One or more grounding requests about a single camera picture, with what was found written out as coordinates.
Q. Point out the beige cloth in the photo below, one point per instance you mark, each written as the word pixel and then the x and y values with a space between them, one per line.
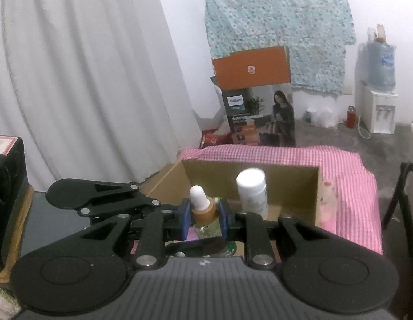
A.
pixel 4 301

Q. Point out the white curtain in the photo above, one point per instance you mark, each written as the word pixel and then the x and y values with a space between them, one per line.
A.
pixel 76 73

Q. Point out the pink checked tablecloth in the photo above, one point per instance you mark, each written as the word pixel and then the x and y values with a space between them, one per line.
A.
pixel 353 190

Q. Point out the blue water jug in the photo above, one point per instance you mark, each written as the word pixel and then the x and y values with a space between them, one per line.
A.
pixel 381 66

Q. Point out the small beige bottle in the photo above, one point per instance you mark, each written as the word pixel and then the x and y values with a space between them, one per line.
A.
pixel 380 33

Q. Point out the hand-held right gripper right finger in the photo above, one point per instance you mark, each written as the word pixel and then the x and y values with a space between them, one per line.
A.
pixel 224 221

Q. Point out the cardboard box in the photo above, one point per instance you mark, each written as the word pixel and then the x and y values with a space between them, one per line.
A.
pixel 293 186

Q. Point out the white plastic bag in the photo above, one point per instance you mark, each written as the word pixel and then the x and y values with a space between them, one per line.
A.
pixel 321 117

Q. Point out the white plastic bottle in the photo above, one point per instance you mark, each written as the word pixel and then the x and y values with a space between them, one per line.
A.
pixel 251 190

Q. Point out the red snack packet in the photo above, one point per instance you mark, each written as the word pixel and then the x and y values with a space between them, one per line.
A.
pixel 216 137

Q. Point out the glass dropper bottle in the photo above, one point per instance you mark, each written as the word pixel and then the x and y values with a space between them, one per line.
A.
pixel 204 211

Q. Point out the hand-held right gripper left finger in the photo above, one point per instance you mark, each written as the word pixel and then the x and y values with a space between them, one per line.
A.
pixel 184 221

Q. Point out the blue floral cloth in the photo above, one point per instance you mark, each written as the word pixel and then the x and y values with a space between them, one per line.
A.
pixel 276 13

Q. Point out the red thermos bottle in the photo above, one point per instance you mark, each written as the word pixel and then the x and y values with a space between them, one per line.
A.
pixel 350 118

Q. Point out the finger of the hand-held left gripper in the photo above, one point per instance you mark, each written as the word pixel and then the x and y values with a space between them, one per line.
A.
pixel 126 195

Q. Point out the small white bottle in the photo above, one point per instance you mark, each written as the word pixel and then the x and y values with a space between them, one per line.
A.
pixel 371 35

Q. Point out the orange printed carton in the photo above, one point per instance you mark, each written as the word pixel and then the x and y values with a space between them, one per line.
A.
pixel 253 70

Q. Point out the white water dispenser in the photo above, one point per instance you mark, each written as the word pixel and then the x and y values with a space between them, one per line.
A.
pixel 376 106

